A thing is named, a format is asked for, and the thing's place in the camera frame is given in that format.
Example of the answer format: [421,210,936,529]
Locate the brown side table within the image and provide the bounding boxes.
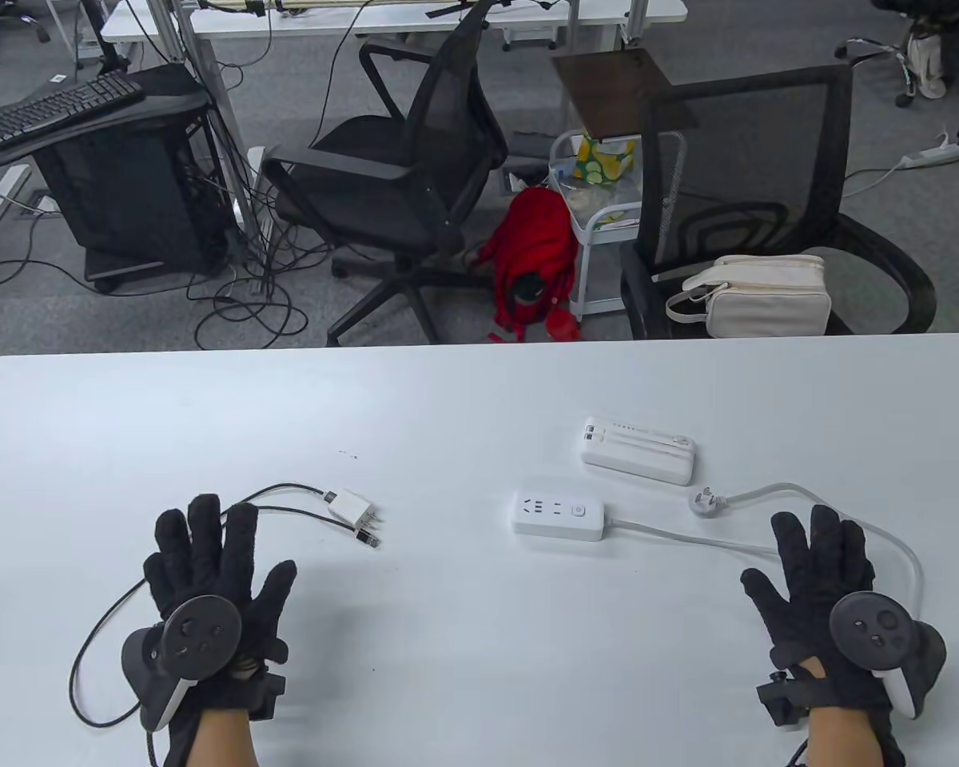
[551,48,700,145]

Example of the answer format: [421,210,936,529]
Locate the black charging cable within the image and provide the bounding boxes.
[68,482,384,728]

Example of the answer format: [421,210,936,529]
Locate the green yellow tissue pack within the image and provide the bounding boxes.
[573,136,640,185]

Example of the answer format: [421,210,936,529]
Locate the red backpack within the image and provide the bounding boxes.
[476,188,586,344]

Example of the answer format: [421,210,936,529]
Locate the person's right forearm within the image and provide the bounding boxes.
[807,703,889,767]

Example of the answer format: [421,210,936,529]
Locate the white charger adapter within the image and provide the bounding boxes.
[324,489,386,538]

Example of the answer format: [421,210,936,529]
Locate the bundle of black floor cables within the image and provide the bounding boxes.
[188,216,336,352]

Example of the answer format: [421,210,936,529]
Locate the person's left forearm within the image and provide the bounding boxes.
[184,707,261,767]

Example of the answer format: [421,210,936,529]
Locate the cream handbag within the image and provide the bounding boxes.
[665,254,834,340]

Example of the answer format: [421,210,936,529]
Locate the black mesh armchair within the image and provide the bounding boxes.
[619,64,937,340]

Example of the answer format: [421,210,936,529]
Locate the white floor power strip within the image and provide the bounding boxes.
[899,136,959,169]

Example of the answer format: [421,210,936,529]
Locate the black and white controller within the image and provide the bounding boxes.
[121,595,245,732]
[829,591,948,720]

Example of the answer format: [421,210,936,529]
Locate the chrome base office chair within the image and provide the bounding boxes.
[835,0,959,109]

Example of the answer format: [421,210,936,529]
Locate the white hanging bag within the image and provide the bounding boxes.
[905,30,948,101]

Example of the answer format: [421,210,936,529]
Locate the person's right hand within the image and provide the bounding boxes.
[739,505,896,720]

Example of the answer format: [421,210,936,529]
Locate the person's left hand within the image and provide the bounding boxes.
[142,494,298,717]

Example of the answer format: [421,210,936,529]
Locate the white trolley cart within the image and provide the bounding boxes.
[547,132,648,322]

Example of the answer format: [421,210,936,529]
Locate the black swivel office chair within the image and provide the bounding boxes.
[260,0,512,346]

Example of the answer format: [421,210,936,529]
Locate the black keyboard stand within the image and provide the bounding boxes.
[0,64,213,173]

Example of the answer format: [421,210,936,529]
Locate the black computer tower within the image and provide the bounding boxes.
[30,124,233,292]

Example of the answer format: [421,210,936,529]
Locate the white battery pack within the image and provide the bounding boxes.
[580,417,698,486]

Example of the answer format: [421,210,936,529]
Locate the white background desk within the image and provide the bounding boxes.
[100,0,688,45]

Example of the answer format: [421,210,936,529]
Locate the white desk leg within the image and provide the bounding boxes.
[0,164,33,292]

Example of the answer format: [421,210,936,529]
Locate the black wrist sensor box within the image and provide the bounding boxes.
[236,670,288,721]
[757,670,834,728]

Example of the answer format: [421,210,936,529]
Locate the black keyboard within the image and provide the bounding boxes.
[0,70,146,151]

